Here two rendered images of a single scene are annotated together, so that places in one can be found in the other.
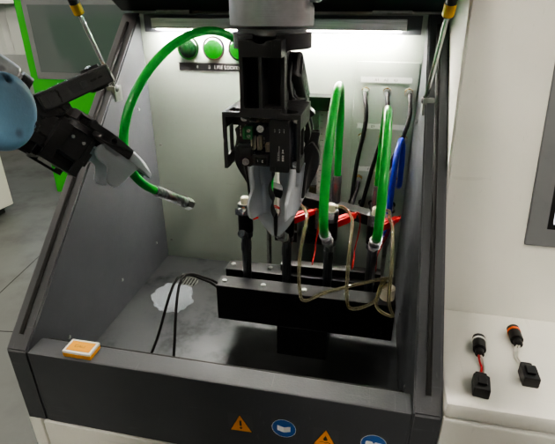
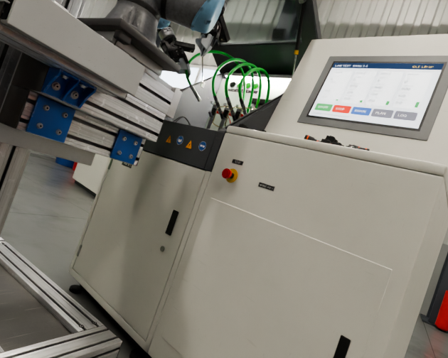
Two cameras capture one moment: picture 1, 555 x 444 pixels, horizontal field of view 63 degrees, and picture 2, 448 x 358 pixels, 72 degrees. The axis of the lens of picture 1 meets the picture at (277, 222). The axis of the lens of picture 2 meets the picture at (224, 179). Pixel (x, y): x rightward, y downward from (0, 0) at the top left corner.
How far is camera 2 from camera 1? 1.22 m
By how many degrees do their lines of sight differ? 38
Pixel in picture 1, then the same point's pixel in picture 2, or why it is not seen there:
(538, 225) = (304, 115)
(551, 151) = (315, 91)
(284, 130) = not seen: hidden behind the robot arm
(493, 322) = not seen: hidden behind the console
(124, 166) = (184, 66)
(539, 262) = (300, 128)
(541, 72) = (319, 69)
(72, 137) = (176, 51)
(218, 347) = not seen: hidden behind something
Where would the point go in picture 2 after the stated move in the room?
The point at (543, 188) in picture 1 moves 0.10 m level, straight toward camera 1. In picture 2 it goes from (309, 103) to (292, 92)
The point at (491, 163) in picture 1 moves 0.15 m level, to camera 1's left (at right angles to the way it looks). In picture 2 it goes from (295, 95) to (264, 90)
